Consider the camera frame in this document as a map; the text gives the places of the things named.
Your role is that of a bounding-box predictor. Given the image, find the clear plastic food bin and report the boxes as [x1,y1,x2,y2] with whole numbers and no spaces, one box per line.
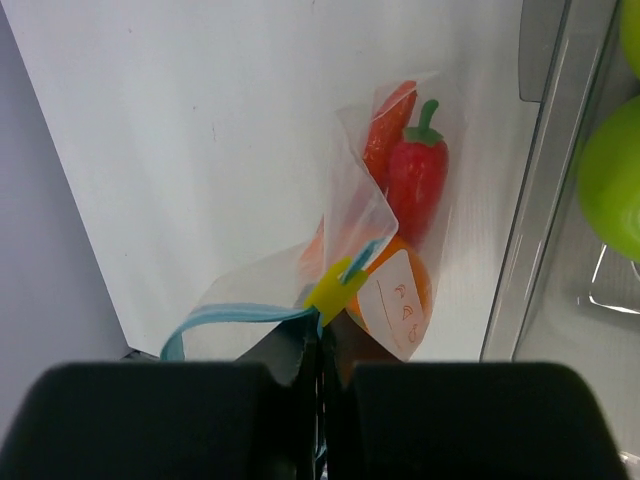
[480,1,635,361]

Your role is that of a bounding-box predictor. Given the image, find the red chili pepper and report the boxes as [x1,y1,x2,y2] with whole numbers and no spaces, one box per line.
[387,99,449,249]

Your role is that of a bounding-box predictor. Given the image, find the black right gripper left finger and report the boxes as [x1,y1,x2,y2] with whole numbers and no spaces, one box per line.
[1,319,317,479]

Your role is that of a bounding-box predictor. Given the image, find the orange carrot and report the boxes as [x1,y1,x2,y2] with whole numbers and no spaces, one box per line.
[299,80,417,276]

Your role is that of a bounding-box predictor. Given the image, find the clear zip top bag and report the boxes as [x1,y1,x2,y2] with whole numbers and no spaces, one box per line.
[160,71,465,361]

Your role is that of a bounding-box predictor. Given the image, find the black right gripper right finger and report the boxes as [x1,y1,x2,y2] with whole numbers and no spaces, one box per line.
[322,315,625,479]

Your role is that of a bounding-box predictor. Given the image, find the green pear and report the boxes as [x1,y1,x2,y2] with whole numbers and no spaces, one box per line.
[619,0,640,77]

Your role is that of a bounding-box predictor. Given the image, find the green apple front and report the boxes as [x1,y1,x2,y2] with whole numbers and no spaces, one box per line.
[577,97,639,262]

